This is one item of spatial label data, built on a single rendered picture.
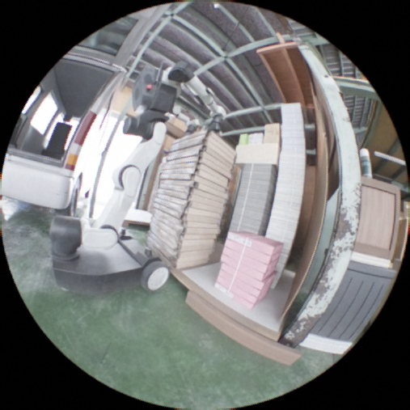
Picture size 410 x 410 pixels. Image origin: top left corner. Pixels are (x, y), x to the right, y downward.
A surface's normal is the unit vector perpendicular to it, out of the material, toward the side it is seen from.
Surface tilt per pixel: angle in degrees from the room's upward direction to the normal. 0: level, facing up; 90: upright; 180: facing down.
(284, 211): 90
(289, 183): 90
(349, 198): 90
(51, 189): 88
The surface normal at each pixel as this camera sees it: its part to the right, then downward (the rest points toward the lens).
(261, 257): -0.71, -0.18
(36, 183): 0.76, 0.14
